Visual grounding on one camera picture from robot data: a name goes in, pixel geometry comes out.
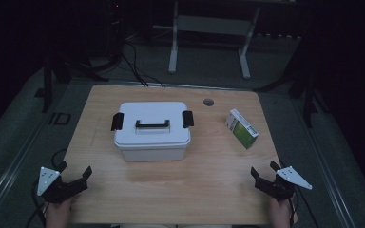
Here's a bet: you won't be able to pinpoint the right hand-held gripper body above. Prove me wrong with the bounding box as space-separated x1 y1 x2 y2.
254 165 314 202

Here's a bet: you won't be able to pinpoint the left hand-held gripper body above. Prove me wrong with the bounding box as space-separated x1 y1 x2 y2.
36 166 89 204

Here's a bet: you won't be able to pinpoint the green and white carton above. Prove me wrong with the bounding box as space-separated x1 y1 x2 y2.
224 108 259 150

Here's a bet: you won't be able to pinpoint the white storage box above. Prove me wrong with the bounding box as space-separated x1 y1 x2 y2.
113 142 192 163

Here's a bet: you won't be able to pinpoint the person's right hand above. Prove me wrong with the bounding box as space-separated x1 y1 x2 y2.
268 196 296 228

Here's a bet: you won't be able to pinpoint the person's left hand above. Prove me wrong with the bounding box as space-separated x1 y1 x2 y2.
45 197 74 228

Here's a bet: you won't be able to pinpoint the black stand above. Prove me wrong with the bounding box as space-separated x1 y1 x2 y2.
256 63 331 129
33 53 109 114

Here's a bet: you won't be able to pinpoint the person's light clothing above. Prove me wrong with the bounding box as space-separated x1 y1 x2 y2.
110 223 233 228

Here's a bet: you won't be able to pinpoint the dark equipment with red light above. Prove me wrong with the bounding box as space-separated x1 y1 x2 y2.
104 0 128 66

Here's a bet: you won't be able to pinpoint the white metal stand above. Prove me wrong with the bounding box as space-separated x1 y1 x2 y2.
167 0 261 81

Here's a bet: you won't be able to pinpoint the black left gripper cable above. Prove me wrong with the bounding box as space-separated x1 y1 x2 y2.
24 147 68 228

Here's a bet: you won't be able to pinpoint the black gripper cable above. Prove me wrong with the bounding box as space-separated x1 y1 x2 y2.
24 147 68 228
287 186 319 228

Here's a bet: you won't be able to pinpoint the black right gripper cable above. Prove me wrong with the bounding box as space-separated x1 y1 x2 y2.
287 186 319 228

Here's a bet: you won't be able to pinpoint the black floor frame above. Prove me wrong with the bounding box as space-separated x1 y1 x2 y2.
48 111 72 126

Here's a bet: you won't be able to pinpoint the metal floor rail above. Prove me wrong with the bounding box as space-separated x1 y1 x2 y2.
306 126 358 228
0 110 55 222

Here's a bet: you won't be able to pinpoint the black floor cables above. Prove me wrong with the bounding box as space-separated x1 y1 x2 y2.
120 41 166 88

